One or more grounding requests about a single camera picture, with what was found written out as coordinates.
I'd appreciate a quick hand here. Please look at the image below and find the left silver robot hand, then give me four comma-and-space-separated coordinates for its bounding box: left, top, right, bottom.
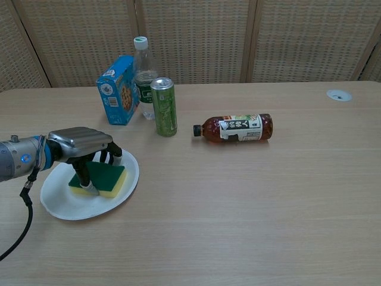
46, 127, 123, 196

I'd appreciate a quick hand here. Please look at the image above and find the green yellow sponge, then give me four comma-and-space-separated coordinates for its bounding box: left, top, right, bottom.
68, 161, 128, 200

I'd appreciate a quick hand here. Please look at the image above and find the white paper plate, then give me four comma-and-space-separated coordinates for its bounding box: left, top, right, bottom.
40, 148, 140, 221

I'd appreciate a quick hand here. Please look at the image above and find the blue cookie box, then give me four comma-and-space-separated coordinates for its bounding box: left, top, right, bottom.
96, 55, 140, 126

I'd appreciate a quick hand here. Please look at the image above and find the green drink can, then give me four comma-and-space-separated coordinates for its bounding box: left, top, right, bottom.
149, 77, 179, 138

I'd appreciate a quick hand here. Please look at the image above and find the clear plastic water bottle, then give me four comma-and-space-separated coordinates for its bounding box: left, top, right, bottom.
133, 36, 159, 120

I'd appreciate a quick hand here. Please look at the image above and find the woven wooden folding screen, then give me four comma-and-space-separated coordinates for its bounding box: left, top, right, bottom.
0, 0, 381, 93

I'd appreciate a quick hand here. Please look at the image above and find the brown tea bottle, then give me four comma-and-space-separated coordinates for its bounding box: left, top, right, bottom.
192, 112, 274, 145

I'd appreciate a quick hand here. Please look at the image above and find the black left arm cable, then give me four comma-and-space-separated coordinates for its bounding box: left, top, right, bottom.
0, 169, 38, 262

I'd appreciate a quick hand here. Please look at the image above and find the round table cable grommet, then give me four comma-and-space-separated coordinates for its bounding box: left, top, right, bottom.
326, 89, 353, 103

